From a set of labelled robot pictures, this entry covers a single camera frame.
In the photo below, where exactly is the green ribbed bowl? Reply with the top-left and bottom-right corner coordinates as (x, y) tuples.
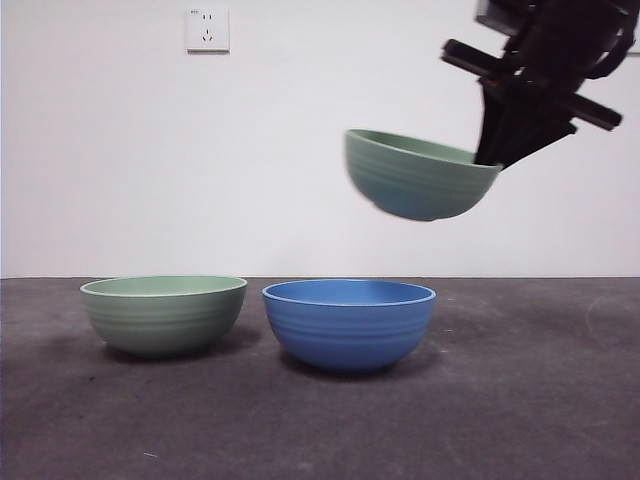
(343, 128), (504, 223)
(79, 274), (249, 359)

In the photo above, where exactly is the blue ribbed bowl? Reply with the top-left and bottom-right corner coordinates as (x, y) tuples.
(261, 279), (438, 373)

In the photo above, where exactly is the black cable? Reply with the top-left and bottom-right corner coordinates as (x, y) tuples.
(585, 9), (633, 81)

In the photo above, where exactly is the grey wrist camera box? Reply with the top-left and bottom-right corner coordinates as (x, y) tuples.
(473, 0), (519, 37)

